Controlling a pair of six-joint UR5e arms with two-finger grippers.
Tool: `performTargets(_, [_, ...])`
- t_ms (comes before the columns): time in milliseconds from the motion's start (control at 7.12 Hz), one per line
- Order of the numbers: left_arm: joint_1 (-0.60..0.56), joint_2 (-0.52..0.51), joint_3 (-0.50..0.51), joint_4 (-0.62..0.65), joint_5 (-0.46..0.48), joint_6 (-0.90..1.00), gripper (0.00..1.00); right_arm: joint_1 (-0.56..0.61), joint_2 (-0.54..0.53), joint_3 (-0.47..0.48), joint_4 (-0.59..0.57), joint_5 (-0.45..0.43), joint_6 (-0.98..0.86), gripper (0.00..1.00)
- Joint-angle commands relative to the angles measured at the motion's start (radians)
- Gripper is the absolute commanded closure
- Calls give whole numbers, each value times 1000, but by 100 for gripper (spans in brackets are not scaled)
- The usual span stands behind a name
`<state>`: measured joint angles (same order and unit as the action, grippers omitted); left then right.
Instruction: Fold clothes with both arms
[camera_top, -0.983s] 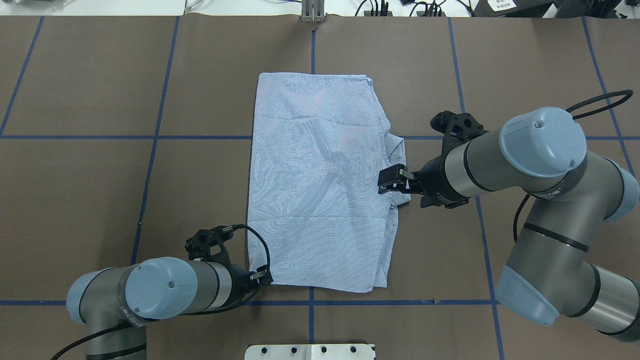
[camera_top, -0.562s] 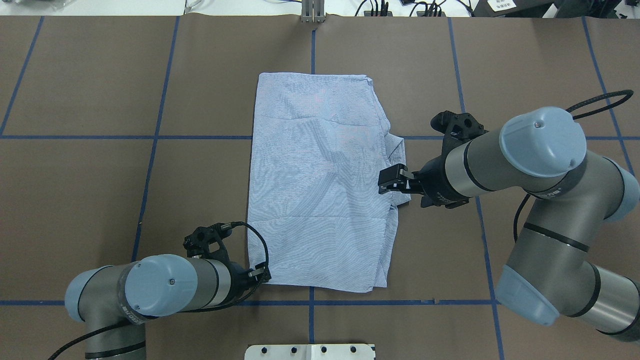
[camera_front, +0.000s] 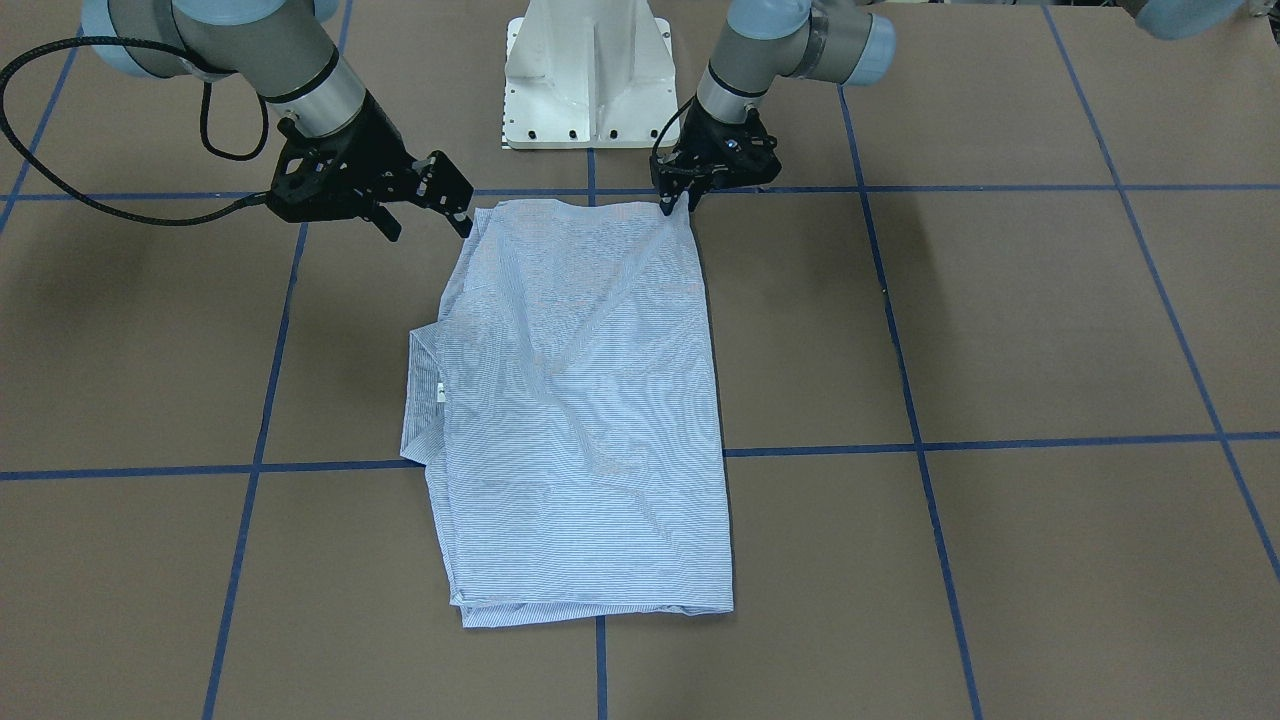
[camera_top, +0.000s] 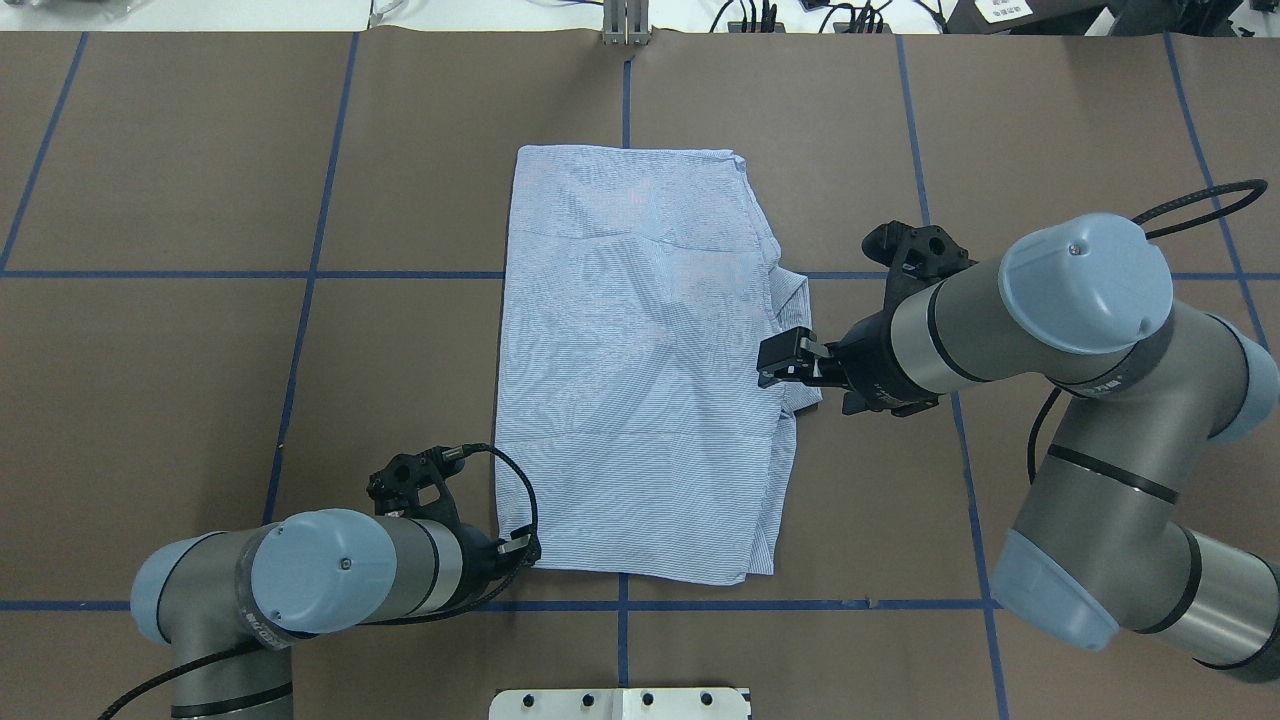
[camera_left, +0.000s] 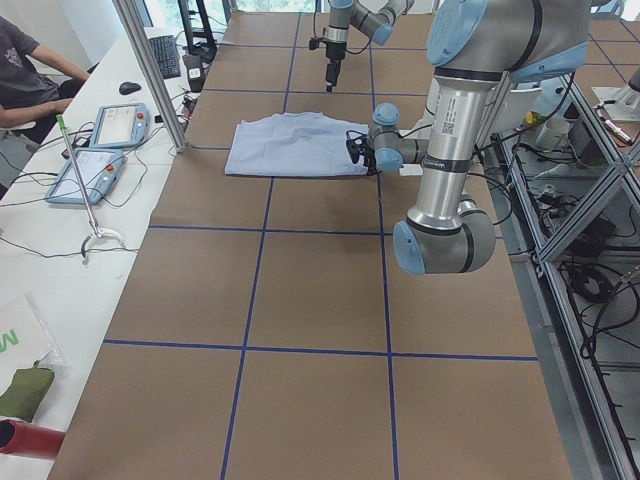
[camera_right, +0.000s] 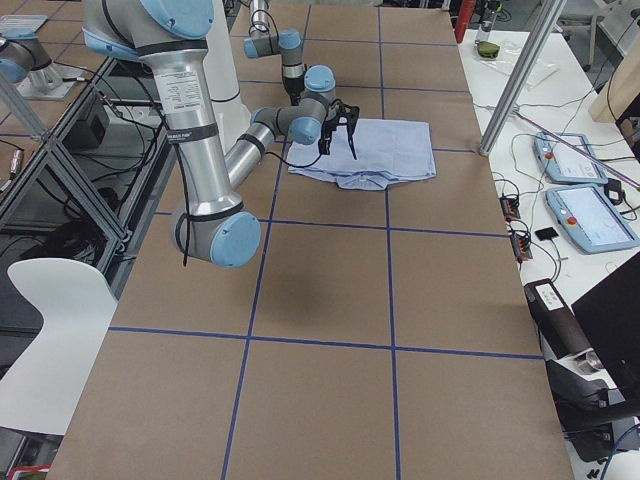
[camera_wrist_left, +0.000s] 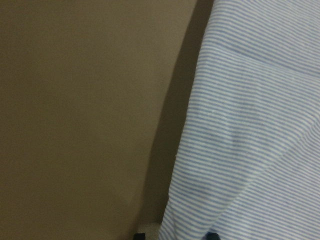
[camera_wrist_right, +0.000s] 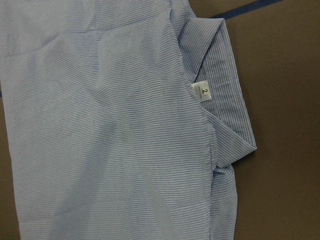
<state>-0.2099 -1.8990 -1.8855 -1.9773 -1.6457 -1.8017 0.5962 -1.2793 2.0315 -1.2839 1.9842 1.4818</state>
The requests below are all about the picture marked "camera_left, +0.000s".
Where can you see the lower blue teach pendant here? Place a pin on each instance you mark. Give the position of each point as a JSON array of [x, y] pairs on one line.
[[98, 170]]

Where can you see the seated person dark shirt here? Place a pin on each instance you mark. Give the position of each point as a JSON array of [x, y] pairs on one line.
[[27, 95]]

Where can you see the black keyboard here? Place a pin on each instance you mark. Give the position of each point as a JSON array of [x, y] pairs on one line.
[[165, 53]]

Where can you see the green cloth pouch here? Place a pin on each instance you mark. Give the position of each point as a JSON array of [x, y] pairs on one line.
[[26, 392]]

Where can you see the upper blue teach pendant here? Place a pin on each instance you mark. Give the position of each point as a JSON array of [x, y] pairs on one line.
[[120, 126]]

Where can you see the red fire extinguisher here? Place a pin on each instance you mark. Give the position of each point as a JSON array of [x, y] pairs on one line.
[[31, 441]]

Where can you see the grey aluminium frame post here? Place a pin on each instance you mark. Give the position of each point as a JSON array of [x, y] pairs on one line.
[[132, 23]]

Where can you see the light blue striped shirt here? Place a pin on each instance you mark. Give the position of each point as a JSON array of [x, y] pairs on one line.
[[308, 144]]

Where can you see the blue teach pendant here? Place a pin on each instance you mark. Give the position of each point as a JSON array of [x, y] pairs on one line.
[[98, 170], [120, 126]]

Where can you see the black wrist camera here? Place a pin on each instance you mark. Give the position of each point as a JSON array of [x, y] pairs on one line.
[[315, 42], [356, 143]]

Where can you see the long reacher grabber tool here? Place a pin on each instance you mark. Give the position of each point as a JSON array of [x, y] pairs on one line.
[[98, 232]]

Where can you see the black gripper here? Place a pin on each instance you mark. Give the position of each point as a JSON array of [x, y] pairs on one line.
[[370, 161], [333, 53]]

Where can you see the black computer mouse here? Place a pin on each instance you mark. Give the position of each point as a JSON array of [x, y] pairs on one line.
[[128, 88]]

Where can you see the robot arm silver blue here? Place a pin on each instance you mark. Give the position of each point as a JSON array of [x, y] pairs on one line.
[[377, 26], [471, 45]]

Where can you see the clear plastic bag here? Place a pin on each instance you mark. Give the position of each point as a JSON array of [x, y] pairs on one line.
[[26, 341]]

